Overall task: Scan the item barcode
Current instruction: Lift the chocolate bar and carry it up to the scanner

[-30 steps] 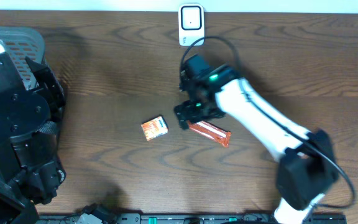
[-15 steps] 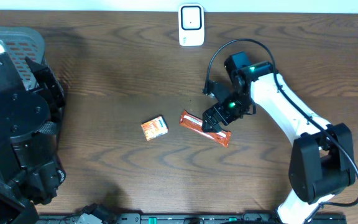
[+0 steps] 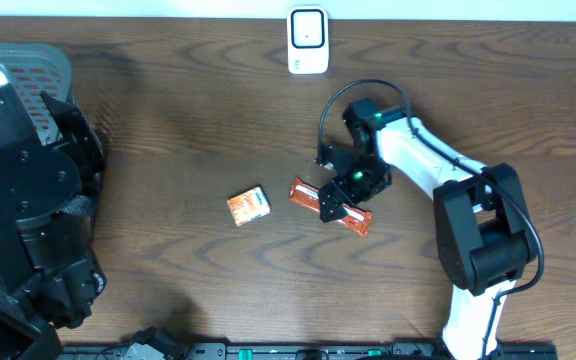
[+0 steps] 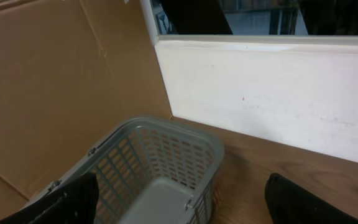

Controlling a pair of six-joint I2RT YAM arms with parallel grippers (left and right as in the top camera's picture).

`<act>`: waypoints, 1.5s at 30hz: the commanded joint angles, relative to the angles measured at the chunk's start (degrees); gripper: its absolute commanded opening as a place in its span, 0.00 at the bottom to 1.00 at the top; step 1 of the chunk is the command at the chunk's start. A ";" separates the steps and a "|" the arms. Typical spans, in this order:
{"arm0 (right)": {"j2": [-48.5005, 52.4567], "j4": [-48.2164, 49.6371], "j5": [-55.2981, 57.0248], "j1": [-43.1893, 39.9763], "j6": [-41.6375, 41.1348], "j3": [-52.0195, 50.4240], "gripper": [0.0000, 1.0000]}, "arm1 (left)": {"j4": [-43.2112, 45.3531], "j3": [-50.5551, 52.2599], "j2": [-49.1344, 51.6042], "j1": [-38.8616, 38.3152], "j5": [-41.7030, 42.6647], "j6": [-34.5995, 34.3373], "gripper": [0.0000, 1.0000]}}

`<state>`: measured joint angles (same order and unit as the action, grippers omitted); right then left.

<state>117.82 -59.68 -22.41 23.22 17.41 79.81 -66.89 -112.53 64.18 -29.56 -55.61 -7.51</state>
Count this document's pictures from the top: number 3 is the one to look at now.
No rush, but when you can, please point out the red Top chocolate bar wrapper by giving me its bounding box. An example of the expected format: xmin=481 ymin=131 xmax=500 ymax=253
xmin=289 ymin=177 xmax=373 ymax=237

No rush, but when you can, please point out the orange snack box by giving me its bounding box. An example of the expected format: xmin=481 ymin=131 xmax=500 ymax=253
xmin=227 ymin=186 xmax=271 ymax=226

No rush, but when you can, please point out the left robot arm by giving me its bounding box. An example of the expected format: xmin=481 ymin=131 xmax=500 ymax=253
xmin=0 ymin=64 xmax=107 ymax=359

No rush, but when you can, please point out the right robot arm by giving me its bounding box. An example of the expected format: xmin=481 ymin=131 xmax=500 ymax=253
xmin=316 ymin=98 xmax=543 ymax=359

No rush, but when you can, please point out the white barcode scanner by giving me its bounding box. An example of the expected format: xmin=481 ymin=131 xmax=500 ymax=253
xmin=286 ymin=5 xmax=330 ymax=75

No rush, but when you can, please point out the grey plastic mesh basket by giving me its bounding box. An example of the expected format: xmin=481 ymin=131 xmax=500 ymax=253
xmin=0 ymin=42 xmax=76 ymax=145

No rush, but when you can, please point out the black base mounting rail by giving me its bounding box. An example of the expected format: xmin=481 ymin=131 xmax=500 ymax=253
xmin=57 ymin=341 xmax=559 ymax=360

